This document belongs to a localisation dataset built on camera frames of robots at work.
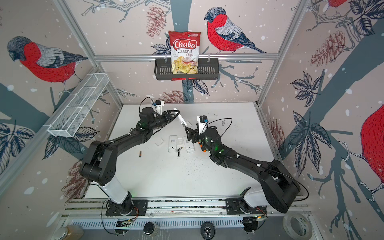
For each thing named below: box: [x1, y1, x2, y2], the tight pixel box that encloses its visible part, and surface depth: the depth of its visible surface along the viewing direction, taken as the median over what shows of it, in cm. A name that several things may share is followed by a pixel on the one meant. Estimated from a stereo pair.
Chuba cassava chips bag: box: [168, 30, 201, 75], surface depth 86 cm
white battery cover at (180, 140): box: [177, 137, 184, 144], surface depth 101 cm
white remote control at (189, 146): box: [184, 140, 196, 154], surface depth 97 cm
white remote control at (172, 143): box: [168, 135, 178, 153], surface depth 99 cm
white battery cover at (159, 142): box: [155, 137, 165, 146], surface depth 100 cm
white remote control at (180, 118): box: [173, 107, 188, 127], surface depth 85 cm
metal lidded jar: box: [53, 225, 85, 240], surface depth 62 cm
